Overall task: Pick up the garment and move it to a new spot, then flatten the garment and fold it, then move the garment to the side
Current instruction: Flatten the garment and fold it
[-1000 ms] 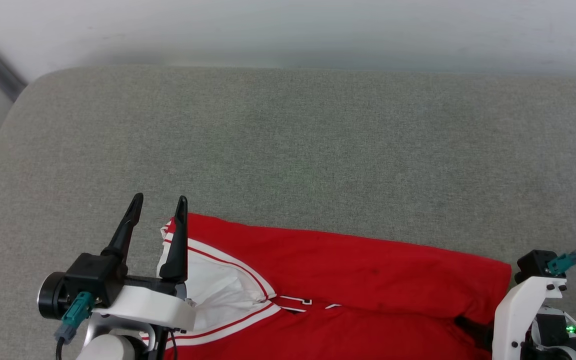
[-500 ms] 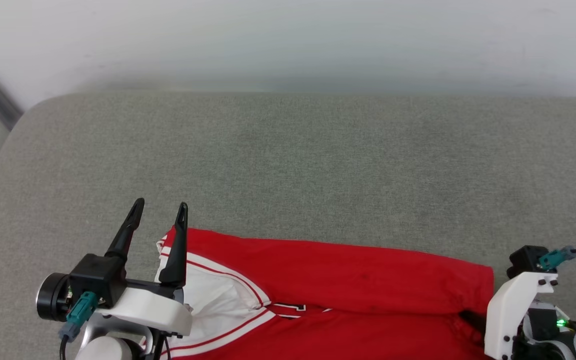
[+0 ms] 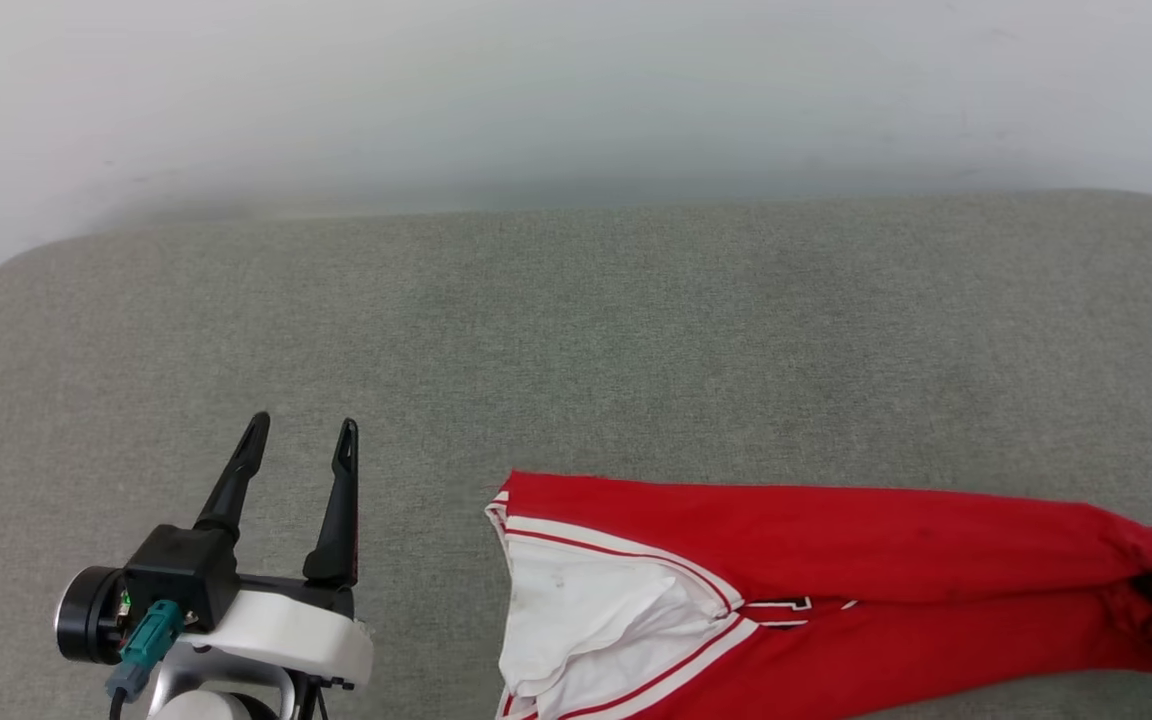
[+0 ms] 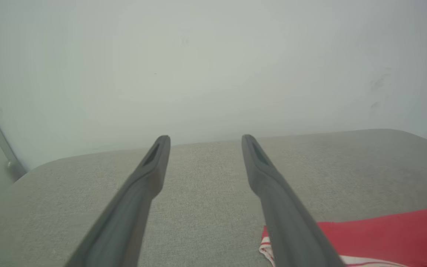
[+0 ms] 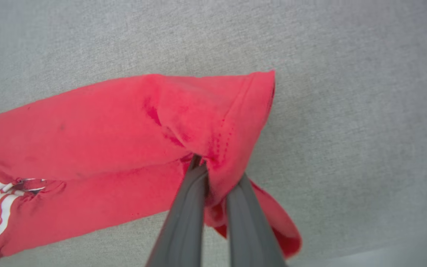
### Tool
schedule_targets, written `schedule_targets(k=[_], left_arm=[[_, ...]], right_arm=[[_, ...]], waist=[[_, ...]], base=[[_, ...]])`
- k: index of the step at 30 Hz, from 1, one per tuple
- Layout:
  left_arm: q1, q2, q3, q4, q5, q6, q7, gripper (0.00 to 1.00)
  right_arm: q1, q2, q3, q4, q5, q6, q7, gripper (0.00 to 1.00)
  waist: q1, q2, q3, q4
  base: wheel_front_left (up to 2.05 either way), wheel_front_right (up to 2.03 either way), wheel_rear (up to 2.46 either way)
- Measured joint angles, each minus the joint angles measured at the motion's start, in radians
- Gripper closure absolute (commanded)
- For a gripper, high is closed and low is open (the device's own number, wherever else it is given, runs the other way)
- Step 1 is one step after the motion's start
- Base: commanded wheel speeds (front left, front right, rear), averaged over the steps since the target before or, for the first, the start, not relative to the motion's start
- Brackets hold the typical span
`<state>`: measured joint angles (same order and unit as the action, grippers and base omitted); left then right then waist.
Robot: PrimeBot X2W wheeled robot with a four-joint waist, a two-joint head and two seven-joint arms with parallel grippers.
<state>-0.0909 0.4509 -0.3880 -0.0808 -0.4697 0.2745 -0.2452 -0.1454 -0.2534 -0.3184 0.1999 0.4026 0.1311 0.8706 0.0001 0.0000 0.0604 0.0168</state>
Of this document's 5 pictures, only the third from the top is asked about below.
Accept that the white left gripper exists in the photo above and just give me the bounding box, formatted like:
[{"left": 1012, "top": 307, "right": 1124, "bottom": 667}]
[{"left": 54, "top": 411, "right": 375, "bottom": 692}]

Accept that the red white basketball jersey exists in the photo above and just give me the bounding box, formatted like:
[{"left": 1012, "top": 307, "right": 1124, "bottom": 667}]
[{"left": 484, "top": 470, "right": 1152, "bottom": 720}]

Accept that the grey fabric sofa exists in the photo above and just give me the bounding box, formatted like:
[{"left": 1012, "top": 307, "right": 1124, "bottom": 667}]
[{"left": 0, "top": 190, "right": 1152, "bottom": 720}]

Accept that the teal cable connector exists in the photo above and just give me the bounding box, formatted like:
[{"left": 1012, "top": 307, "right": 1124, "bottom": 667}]
[{"left": 104, "top": 599, "right": 185, "bottom": 703}]

